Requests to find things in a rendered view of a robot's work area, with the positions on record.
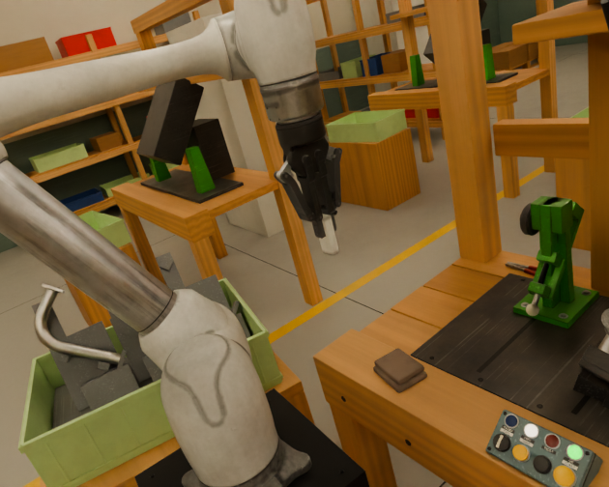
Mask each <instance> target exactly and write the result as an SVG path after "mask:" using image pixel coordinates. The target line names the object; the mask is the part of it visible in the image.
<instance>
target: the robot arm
mask: <svg viewBox="0 0 609 487"><path fill-rule="evenodd" d="M201 74H216V75H219V76H221V77H223V78H224V79H225V80H227V81H234V80H241V79H250V78H256V79H257V81H258V84H259V86H260V93H261V95H262V98H263V102H264V104H265V108H266V112H267V115H268V119H269V120H270V121H271V122H277V123H276V124H275V130H276V133H277V137H278V141H279V144H280V146H281V148H282V150H283V162H284V164H283V165H282V167H281V168H280V170H279V171H276V172H275V173H274V177H275V178H276V179H277V180H278V181H279V182H280V183H281V184H282V186H283V187H284V189H285V191H286V193H287V195H288V197H289V199H290V201H291V203H292V205H293V206H294V208H295V210H296V212H297V214H298V216H299V218H300V219H301V220H306V221H310V222H312V226H313V230H314V234H315V236H316V237H317V238H319V240H320V244H321V247H322V251H323V252H324V253H328V254H331V255H336V253H338V252H339V249H338V245H337V240H336V236H335V232H334V231H336V224H335V220H334V215H336V214H337V211H336V210H335V209H336V208H337V207H340V206H341V187H340V159H341V155H342V149H341V148H334V147H331V146H329V143H328V141H327V140H326V138H325V135H326V130H325V125H324V121H323V117H322V114H321V113H320V112H317V111H319V110H321V109H322V108H323V107H324V101H323V96H322V92H321V87H320V83H319V75H318V74H317V69H316V45H315V39H314V33H313V28H312V23H311V18H310V14H309V11H308V7H307V3H306V1H305V0H234V11H231V12H229V13H227V14H223V15H220V16H217V17H215V18H212V19H211V20H210V22H209V25H208V27H207V28H206V30H205V31H204V32H203V33H202V34H200V35H198V36H197V37H194V38H192V39H189V40H186V41H183V42H180V43H174V44H171V45H167V46H163V47H158V48H154V49H149V50H143V51H138V52H134V53H128V54H123V55H117V56H112V57H107V58H101V59H97V60H91V61H86V62H81V63H76V64H70V65H66V66H61V67H56V68H51V69H46V70H41V71H36V72H27V73H21V74H15V75H9V76H2V77H0V138H1V137H3V136H6V135H8V134H10V133H13V132H15V131H18V130H20V129H24V128H27V127H30V126H32V125H35V124H37V123H40V122H43V121H46V120H49V119H52V118H55V117H58V116H62V115H65V114H68V113H71V112H75V111H77V110H80V109H84V108H87V107H90V106H93V105H97V104H100V103H103V102H106V101H110V100H115V99H118V98H120V97H123V96H127V95H130V94H133V93H136V92H139V91H142V90H146V89H149V88H152V87H155V86H158V85H161V84H164V83H167V82H171V81H175V80H178V79H182V78H187V77H191V76H196V75H201ZM8 157H9V156H8V153H7V151H6V149H5V147H4V145H3V144H2V143H1V142H0V233H1V234H3V235H4V236H6V237H7V238H8V239H10V240H11V241H13V242H14V243H15V244H17V245H19V246H20V247H21V248H23V249H24V250H25V251H27V252H28V253H30V254H31V255H32V256H34V257H35V258H37V259H38V260H39V261H41V262H42V263H43V264H45V265H46V266H48V267H49V268H50V269H52V270H53V271H55V272H56V273H58V274H59V275H61V276H62V277H63V278H65V279H66V280H67V281H69V282H70V283H71V284H72V285H73V286H75V287H76V288H78V289H79V290H80V291H82V292H83V293H84V294H86V295H87V296H89V297H90V298H91V299H93V300H94V301H96V302H97V303H99V304H100V305H101V306H103V307H104V308H106V309H107V310H108V311H110V312H111V313H113V314H114V315H115V316H117V317H118V318H120V319H121V320H122V321H124V322H125V323H126V324H128V325H129V326H131V327H132V328H133V329H135V330H137V331H138V332H139V334H138V335H139V342H140V347H141V350H142V352H143V353H145V354H146V355H147V356H148V357H149V358H150V359H151V360H152V361H153V362H154V363H155V364H156V365H157V367H158V368H159V369H160V370H161V371H162V373H161V380H160V397H161V402H162V405H163V407H164V410H165V413H166V416H167V418H168V421H169V423H170V426H171V428H172V431H173V433H174V435H175V438H176V440H177V442H178V444H179V446H180V448H181V449H182V451H183V453H184V454H185V456H186V458H187V460H188V462H189V464H190V465H191V467H192V470H190V471H188V472H187V473H185V474H184V476H183V477H182V484H183V486H184V487H287V486H288V485H289V484H290V483H291V482H292V481H293V480H294V479H296V478H297V477H298V476H300V475H302V474H304V473H306V472H307V471H309V470H310V468H311V465H312V464H311V460H310V457H309V456H308V455H307V454H306V453H303V452H300V451H298V450H296V449H294V448H293V447H291V446H290V445H288V444H287V443H285V442H284V441H283V440H281V439H280V438H279V436H278V434H277V432H276V428H275V423H274V419H273V415H272V412H271V409H270V405H269V402H268V400H267V397H266V394H265V391H264V389H263V387H262V384H261V381H260V379H259V376H258V374H257V372H256V370H255V367H254V365H253V363H252V358H251V352H250V348H249V345H248V342H247V337H246V335H245V332H244V330H243V328H242V326H241V324H240V322H239V321H238V319H237V318H236V316H235V315H234V314H233V313H232V312H231V311H230V310H229V309H228V308H227V307H225V306H224V305H222V304H220V303H218V302H215V301H211V300H209V299H207V298H205V297H203V296H202V295H200V294H198V293H197V292H195V291H193V290H191V289H178V290H174V291H172V290H171V289H169V288H168V287H167V286H166V285H164V284H163V283H162V282H160V281H159V280H158V279H157V278H155V277H154V276H153V275H152V274H150V273H149V272H148V271H146V270H145V269H144V268H142V267H141V266H140V265H139V264H137V263H136V262H135V261H134V260H132V259H131V258H130V256H128V255H127V254H126V253H125V252H123V251H122V250H121V249H119V248H118V247H117V246H116V245H114V244H113V243H112V242H110V241H109V240H108V239H107V238H105V237H104V236H103V235H101V234H100V233H99V232H98V231H96V230H95V229H94V228H93V227H91V226H90V225H89V224H88V223H86V222H85V221H84V220H82V219H81V218H80V217H79V216H77V215H76V214H75V213H73V212H72V211H71V210H70V209H68V208H67V207H66V206H65V205H63V204H62V203H61V202H59V201H58V200H57V199H56V198H54V197H53V196H52V195H51V194H49V193H48V192H47V191H46V190H44V189H43V188H42V187H40V186H39V185H38V184H36V183H35V182H34V181H33V180H31V179H30V178H29V177H28V176H26V175H25V174H24V173H22V172H21V171H20V170H19V169H17V168H16V167H15V166H14V165H12V164H11V163H10V162H9V161H7V159H8ZM291 170H292V171H293V172H294V173H296V176H297V180H298V181H299V182H300V185H301V189H302V191H301V190H300V188H299V186H298V184H297V182H296V181H295V180H294V178H293V177H294V174H293V173H292V172H291ZM302 192H303V193H302Z"/></svg>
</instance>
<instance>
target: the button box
mask: <svg viewBox="0 0 609 487"><path fill-rule="evenodd" d="M508 415H514V416H515V417H516V418H517V424H516V425H515V426H513V427H509V426H507V424H506V418H507V416H508ZM529 424H533V425H534V426H535V427H536V429H537V434H536V435H535V436H534V437H529V436H527V435H526V433H525V428H526V426H527V425H529ZM497 434H503V435H505V436H506V437H507V438H508V440H509V446H508V448H507V449H506V450H499V449H497V448H496V447H495V446H494V445H493V438H494V437H495V436H496V435H497ZM548 435H555V436H556V437H557V438H558V439H559V444H558V446H556V447H550V446H548V445H547V444H546V441H545V439H546V437H547V436H548ZM518 444H522V445H524V446H525V447H526V448H527V449H528V451H529V456H528V458H527V459H526V460H524V461H519V460H517V459H516V458H515V457H514V456H513V454H512V450H513V448H514V447H515V446H516V445H518ZM572 445H576V446H578V447H580V449H581V450H582V456H581V457H580V458H579V459H572V458H571V457H570V456H569V455H568V453H567V450H568V448H569V447H570V446H572ZM485 450H486V451H487V452H488V453H490V454H491V455H493V456H495V457H497V458H498V459H500V460H502V461H504V462H505V463H507V464H509V465H511V466H512V467H514V468H516V469H517V470H519V471H520V472H522V473H524V474H526V475H528V476H530V477H531V478H533V479H535V480H537V481H538V482H540V483H542V484H544V485H545V486H547V487H564V486H561V485H560V484H558V483H557V482H556V481H555V479H554V476H553V472H554V470H555V469H556V468H557V467H559V466H566V467H568V468H570V469H571V470H572V471H573V473H574V476H575V480H574V483H573V484H572V485H571V486H569V487H589V485H590V484H591V482H592V481H593V480H594V478H595V476H596V475H597V474H598V472H599V469H600V467H601V464H602V459H601V458H600V457H599V456H597V455H596V454H595V453H594V452H593V451H591V450H589V449H587V448H585V447H584V446H582V445H580V444H577V443H575V442H573V441H570V440H568V439H566V438H564V437H562V436H560V435H558V434H556V433H554V432H552V431H550V430H548V429H545V428H543V427H541V426H539V425H537V424H535V423H533V422H531V421H529V420H528V419H526V418H524V417H521V416H519V415H516V414H514V413H512V412H510V411H508V410H503V412H502V414H501V416H500V418H499V420H498V423H497V425H496V427H495V429H494V432H493V434H492V436H491V438H490V441H489V443H488V445H487V447H486V449H485ZM539 455H540V456H544V457H545V458H547V459H548V461H549V463H550V469H549V470H548V471H547V472H546V473H541V472H539V471H537V470H536V469H535V467H534V464H533V462H534V459H535V458H536V457H537V456H539Z"/></svg>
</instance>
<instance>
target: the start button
mask: <svg viewBox="0 0 609 487"><path fill-rule="evenodd" d="M553 476H554V479H555V481H556V482H557V483H558V484H560V485H561V486H564V487H569V486H571V485H572V484H573V483H574V480H575V476H574V473H573V471H572V470H571V469H570V468H568V467H566V466H559V467H557V468H556V469H555V470H554V472H553Z"/></svg>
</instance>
